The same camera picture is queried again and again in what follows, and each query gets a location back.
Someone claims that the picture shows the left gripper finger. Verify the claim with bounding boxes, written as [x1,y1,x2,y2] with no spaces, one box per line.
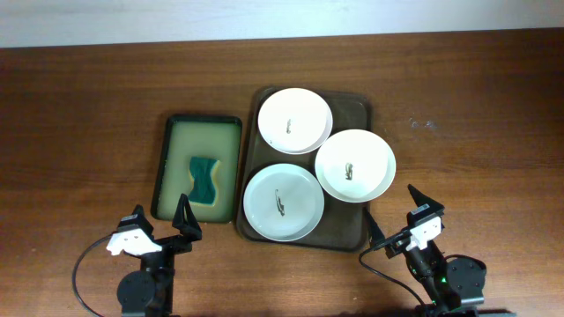
[172,194,203,241]
[116,205,154,240]

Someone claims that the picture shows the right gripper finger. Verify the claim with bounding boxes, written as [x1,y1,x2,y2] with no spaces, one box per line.
[363,207,386,248]
[406,184,445,227]

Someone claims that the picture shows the green and yellow sponge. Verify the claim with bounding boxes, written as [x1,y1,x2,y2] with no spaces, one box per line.
[188,157,220,206]

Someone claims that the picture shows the white plate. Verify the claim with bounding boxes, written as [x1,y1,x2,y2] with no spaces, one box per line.
[257,88,333,155]
[242,164,325,242]
[315,129,397,203]

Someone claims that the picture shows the white plate top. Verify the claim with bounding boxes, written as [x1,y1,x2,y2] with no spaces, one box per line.
[257,88,333,155]

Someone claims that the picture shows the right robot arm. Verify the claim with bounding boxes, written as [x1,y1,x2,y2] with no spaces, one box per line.
[359,185,486,316]

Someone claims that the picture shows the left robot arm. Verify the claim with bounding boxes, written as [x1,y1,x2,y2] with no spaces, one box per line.
[107,194,202,317]

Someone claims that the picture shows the green tray with soapy water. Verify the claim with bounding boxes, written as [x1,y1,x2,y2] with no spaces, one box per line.
[150,114,243,225]

